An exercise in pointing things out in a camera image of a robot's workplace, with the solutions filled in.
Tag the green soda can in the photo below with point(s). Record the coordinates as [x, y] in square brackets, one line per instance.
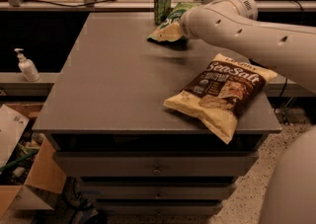
[161, 10]

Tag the sea salt chip bag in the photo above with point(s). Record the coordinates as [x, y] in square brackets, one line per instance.
[220, 93]

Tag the green rice chip bag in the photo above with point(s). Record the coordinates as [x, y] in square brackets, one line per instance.
[170, 30]

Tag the open cardboard box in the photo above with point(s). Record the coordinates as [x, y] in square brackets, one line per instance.
[30, 179]

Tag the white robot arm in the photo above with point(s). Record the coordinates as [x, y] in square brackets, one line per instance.
[289, 50]

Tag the white pump dispenser bottle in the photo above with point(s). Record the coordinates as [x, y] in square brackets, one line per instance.
[26, 66]

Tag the grey drawer cabinet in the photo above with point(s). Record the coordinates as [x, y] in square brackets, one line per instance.
[106, 119]

